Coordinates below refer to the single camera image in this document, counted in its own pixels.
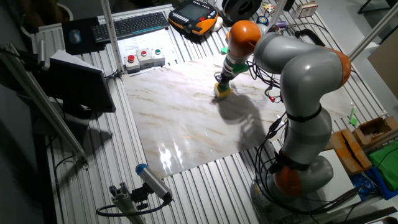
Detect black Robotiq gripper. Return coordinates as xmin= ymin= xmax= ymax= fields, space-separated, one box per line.
xmin=217 ymin=72 xmax=233 ymax=92

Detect green cloth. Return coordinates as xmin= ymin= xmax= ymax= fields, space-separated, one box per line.
xmin=368 ymin=139 xmax=398 ymax=191

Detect black orange teach pendant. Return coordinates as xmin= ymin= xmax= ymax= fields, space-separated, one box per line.
xmin=167 ymin=0 xmax=220 ymax=35

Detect black mouse pad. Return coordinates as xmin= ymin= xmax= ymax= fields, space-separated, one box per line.
xmin=61 ymin=17 xmax=106 ymax=56

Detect small green plastic piece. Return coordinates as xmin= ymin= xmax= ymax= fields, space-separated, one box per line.
xmin=348 ymin=107 xmax=359 ymax=127

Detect black camera cable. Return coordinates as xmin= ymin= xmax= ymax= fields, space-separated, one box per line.
xmin=95 ymin=194 xmax=174 ymax=218

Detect marble pattern sheet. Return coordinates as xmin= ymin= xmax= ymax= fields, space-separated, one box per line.
xmin=121 ymin=53 xmax=357 ymax=180

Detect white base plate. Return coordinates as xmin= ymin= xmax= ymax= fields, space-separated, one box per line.
xmin=310 ymin=149 xmax=361 ymax=212

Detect black curved handle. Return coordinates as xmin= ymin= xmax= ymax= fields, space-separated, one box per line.
xmin=294 ymin=29 xmax=326 ymax=47

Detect yellow box with green button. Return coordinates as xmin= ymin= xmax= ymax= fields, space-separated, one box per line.
xmin=213 ymin=83 xmax=233 ymax=100

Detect black monitor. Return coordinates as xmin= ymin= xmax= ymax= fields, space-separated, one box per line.
xmin=35 ymin=49 xmax=118 ymax=114

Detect large brown cardboard panel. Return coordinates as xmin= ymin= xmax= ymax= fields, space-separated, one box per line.
xmin=368 ymin=37 xmax=398 ymax=108

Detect small white box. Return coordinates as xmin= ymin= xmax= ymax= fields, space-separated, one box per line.
xmin=295 ymin=1 xmax=319 ymax=19

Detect silver cylindrical device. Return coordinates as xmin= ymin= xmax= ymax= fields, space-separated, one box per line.
xmin=37 ymin=39 xmax=50 ymax=71

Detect blue plastic item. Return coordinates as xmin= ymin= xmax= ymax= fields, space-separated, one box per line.
xmin=351 ymin=166 xmax=398 ymax=202

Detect black keyboard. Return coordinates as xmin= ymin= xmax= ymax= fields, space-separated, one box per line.
xmin=90 ymin=11 xmax=170 ymax=44

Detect grey box small red button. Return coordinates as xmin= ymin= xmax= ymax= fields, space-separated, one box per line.
xmin=136 ymin=48 xmax=154 ymax=70

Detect white round object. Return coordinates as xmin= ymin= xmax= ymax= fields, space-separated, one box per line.
xmin=211 ymin=16 xmax=224 ymax=32

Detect Rubik's cube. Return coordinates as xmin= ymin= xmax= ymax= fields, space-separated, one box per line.
xmin=261 ymin=2 xmax=276 ymax=14

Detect long diagonal aluminium strut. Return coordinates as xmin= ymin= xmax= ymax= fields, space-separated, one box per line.
xmin=0 ymin=43 xmax=90 ymax=170

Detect white paper sheets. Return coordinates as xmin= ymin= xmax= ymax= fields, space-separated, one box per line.
xmin=117 ymin=27 xmax=175 ymax=75

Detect silver aluminium post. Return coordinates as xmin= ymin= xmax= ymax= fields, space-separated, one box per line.
xmin=267 ymin=0 xmax=289 ymax=29
xmin=348 ymin=2 xmax=398 ymax=62

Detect green plastic wrist mount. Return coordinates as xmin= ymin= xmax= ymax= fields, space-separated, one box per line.
xmin=220 ymin=45 xmax=249 ymax=76

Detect grey box large red button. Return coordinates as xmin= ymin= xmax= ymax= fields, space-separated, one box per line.
xmin=123 ymin=53 xmax=141 ymax=75

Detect short aluminium profile stand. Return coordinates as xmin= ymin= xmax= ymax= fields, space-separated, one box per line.
xmin=108 ymin=182 xmax=147 ymax=224

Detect upright aluminium profile post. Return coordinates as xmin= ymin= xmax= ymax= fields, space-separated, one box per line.
xmin=99 ymin=0 xmax=124 ymax=74

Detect flat taped cardboard box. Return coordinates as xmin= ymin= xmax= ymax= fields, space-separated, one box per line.
xmin=329 ymin=128 xmax=373 ymax=175

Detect open brown cardboard box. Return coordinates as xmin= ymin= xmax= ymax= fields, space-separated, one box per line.
xmin=353 ymin=115 xmax=398 ymax=147

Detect black filament spool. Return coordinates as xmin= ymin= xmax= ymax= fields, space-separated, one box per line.
xmin=221 ymin=0 xmax=264 ymax=23

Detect silver bar camera blue end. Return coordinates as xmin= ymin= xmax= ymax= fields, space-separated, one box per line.
xmin=135 ymin=163 xmax=174 ymax=202

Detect grey box with green button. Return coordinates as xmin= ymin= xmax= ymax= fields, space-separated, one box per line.
xmin=151 ymin=47 xmax=166 ymax=67

